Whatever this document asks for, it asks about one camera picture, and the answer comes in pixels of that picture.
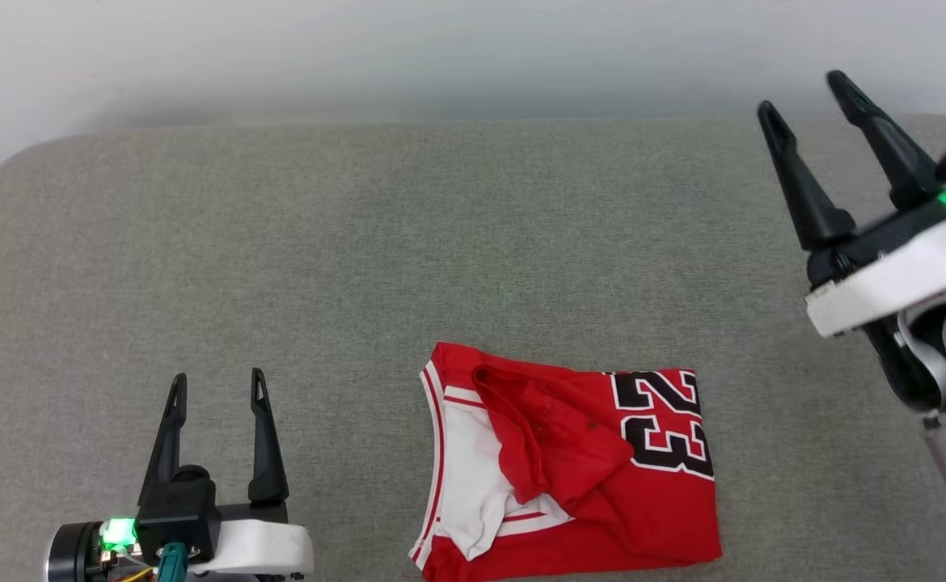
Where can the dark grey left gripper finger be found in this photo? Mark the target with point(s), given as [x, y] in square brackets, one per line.
[167, 440]
[267, 461]

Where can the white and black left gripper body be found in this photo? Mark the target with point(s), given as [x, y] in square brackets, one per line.
[263, 546]

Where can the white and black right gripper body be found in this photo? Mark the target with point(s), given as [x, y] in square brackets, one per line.
[901, 275]

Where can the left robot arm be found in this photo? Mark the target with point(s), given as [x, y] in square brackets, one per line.
[69, 554]

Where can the red and white basketball jersey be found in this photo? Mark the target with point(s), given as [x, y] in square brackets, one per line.
[651, 517]

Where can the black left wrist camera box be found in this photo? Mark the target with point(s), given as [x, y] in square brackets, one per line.
[174, 513]

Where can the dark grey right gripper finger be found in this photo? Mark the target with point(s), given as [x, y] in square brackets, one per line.
[893, 158]
[804, 190]

